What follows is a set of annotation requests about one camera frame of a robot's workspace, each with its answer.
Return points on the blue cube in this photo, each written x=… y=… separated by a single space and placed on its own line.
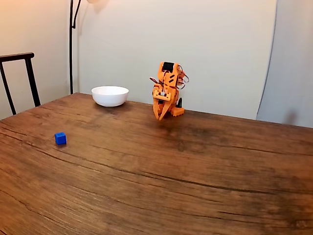
x=60 y=139

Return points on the white bowl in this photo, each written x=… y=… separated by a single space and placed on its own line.
x=110 y=96

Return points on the black clamp knob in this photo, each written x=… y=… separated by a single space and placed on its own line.
x=180 y=103

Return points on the white backdrop sheet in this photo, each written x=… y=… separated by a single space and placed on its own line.
x=220 y=49

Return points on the black floor lamp pole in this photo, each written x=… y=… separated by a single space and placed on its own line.
x=71 y=49

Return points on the pale lamp shade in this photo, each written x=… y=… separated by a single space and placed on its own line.
x=97 y=1

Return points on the black chair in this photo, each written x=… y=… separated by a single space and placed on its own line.
x=29 y=71

